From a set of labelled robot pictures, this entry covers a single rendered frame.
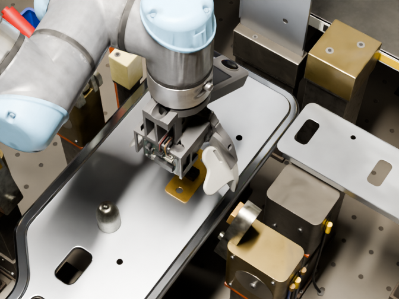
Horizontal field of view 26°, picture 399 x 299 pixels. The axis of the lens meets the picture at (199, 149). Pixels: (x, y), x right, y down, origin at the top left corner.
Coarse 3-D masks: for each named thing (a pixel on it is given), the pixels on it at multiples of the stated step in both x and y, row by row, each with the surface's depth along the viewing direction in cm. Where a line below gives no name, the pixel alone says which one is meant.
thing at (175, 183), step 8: (200, 152) 123; (200, 160) 123; (192, 168) 121; (200, 168) 122; (176, 176) 121; (184, 176) 121; (192, 176) 120; (200, 176) 121; (168, 184) 121; (176, 184) 121; (184, 184) 121; (192, 184) 121; (200, 184) 121; (168, 192) 120; (176, 192) 120; (184, 192) 120; (192, 192) 120; (184, 200) 119
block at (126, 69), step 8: (112, 56) 124; (120, 56) 124; (128, 56) 124; (136, 56) 125; (112, 64) 126; (120, 64) 124; (128, 64) 124; (136, 64) 126; (112, 72) 128; (120, 72) 126; (128, 72) 125; (136, 72) 127; (112, 80) 130; (120, 80) 128; (128, 80) 127; (136, 80) 129; (120, 88) 131; (128, 88) 128; (120, 96) 133; (128, 96) 131; (120, 104) 135
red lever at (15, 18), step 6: (6, 12) 118; (12, 12) 118; (18, 12) 119; (6, 18) 118; (12, 18) 118; (18, 18) 118; (24, 18) 119; (12, 24) 118; (18, 24) 118; (24, 24) 119; (30, 24) 119; (24, 30) 119; (30, 30) 119; (84, 90) 121
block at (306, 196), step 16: (288, 176) 124; (304, 176) 124; (272, 192) 123; (288, 192) 123; (304, 192) 123; (320, 192) 123; (336, 192) 123; (272, 208) 124; (288, 208) 121; (304, 208) 121; (320, 208) 121; (272, 224) 128; (288, 224) 125; (304, 224) 122; (320, 224) 120; (304, 240) 125; (320, 240) 128; (304, 256) 131; (304, 288) 144
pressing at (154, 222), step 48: (144, 96) 129; (240, 96) 129; (288, 96) 129; (96, 144) 124; (240, 144) 124; (48, 192) 120; (96, 192) 120; (144, 192) 120; (240, 192) 121; (48, 240) 117; (96, 240) 117; (144, 240) 117; (192, 240) 117; (48, 288) 113; (96, 288) 113; (144, 288) 113
